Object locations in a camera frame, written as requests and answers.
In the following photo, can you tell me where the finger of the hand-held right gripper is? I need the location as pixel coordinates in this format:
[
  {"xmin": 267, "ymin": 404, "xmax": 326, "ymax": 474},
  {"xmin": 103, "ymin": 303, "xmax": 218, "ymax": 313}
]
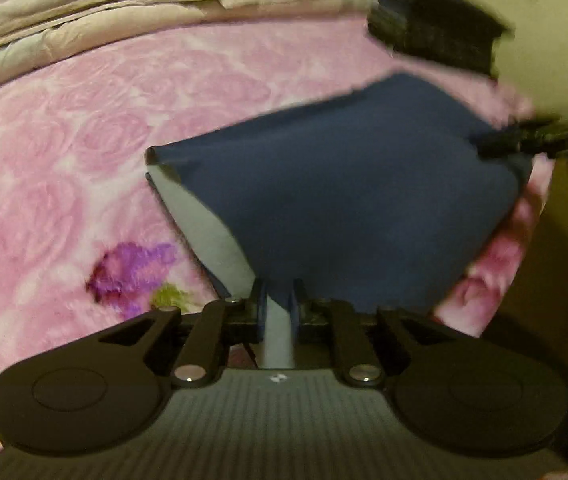
[{"xmin": 478, "ymin": 119, "xmax": 568, "ymax": 160}]

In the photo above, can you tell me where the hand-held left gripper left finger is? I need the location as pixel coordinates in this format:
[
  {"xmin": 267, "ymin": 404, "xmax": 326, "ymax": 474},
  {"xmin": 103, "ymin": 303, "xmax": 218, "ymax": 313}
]
[{"xmin": 99, "ymin": 279, "xmax": 267, "ymax": 387}]

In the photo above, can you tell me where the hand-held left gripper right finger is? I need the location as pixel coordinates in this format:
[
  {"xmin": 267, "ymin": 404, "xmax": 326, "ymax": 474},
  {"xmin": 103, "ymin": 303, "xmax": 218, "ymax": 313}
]
[{"xmin": 289, "ymin": 279, "xmax": 457, "ymax": 388}]

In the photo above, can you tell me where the navy blue garment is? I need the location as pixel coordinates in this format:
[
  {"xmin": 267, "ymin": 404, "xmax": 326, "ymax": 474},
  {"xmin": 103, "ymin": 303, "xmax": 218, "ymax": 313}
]
[{"xmin": 145, "ymin": 72, "xmax": 534, "ymax": 366}]

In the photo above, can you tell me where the black garment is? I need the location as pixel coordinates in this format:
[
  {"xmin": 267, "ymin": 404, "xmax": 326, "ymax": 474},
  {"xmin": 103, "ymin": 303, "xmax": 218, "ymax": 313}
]
[{"xmin": 366, "ymin": 0, "xmax": 514, "ymax": 77}]

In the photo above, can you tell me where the pink rose blanket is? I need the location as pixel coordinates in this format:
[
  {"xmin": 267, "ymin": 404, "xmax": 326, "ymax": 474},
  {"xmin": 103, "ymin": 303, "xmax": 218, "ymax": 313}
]
[{"xmin": 0, "ymin": 15, "xmax": 552, "ymax": 461}]

